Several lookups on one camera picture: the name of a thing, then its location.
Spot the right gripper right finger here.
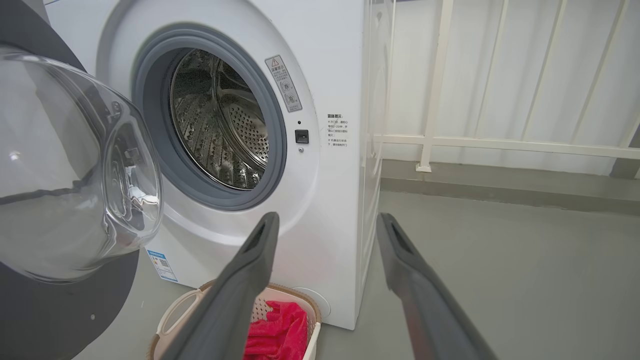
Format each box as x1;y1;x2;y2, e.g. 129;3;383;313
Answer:
375;212;499;360

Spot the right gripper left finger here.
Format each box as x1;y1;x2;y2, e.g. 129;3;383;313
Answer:
160;211;281;360

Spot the red garment white trim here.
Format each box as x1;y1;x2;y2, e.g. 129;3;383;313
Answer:
243;300;310;360

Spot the washing machine door glass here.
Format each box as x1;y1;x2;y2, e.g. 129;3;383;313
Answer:
0;0;165;360

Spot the cream perforated laundry basket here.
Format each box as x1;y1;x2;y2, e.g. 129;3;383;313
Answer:
146;280;323;360

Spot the white washing machine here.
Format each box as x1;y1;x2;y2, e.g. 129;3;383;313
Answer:
44;0;397;331

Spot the grey rubber door gasket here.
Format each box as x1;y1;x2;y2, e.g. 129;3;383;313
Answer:
132;24;289;212

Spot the steel washing machine drum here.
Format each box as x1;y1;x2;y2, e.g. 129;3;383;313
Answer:
169;48;271;191

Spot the blue energy label sticker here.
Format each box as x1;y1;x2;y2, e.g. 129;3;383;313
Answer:
146;248;179;284

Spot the round drain filter cover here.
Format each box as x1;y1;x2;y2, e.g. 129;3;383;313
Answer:
292;286;332;321

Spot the text instruction sticker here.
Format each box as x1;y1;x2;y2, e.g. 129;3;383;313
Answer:
325;113;350;149

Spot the white metal railing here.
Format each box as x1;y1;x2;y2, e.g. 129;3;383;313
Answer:
369;0;640;180

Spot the grey warning sticker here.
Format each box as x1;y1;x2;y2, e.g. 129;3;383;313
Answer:
263;54;304;114

